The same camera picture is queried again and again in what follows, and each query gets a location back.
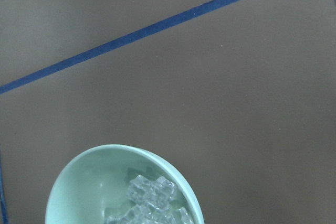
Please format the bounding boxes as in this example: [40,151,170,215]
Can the mint green bowl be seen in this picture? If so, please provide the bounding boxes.
[45,144,204,223]

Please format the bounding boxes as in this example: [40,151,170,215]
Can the ice cubes in bowl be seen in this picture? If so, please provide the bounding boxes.
[104,175,194,223]

